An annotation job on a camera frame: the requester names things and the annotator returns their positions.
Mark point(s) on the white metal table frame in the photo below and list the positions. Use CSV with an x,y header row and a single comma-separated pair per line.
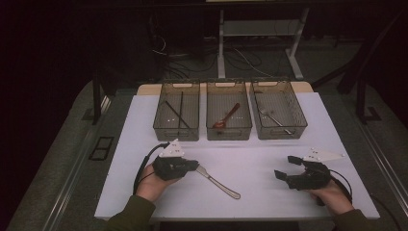
x,y
220,48

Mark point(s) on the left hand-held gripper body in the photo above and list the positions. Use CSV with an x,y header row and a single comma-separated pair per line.
x,y
168,168

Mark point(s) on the person's left hand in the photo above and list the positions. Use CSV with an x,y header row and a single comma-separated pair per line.
x,y
152,187

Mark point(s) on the silver metal fork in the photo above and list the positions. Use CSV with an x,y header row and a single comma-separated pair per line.
x,y
272,118

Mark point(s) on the black metal stand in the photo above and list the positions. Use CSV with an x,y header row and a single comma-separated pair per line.
x,y
361,102

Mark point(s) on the brown transparent plastic bin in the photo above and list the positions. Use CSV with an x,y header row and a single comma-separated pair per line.
x,y
177,110
228,110
276,109

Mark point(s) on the brown wooden spoon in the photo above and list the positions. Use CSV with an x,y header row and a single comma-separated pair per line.
x,y
226,118

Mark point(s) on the person's right hand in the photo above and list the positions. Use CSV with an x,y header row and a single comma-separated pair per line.
x,y
335,199

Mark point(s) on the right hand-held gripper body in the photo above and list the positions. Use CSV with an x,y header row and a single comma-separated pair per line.
x,y
309,179

